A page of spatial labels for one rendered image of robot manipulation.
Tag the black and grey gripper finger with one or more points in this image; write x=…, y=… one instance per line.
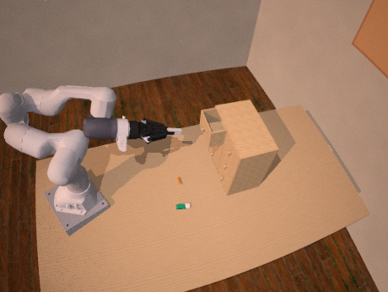
x=161, y=134
x=160, y=126

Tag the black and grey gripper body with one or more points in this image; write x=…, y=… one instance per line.
x=136, y=130

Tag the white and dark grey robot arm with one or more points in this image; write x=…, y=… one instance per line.
x=69, y=148

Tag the small wooden chest of drawers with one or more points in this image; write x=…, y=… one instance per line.
x=252, y=141

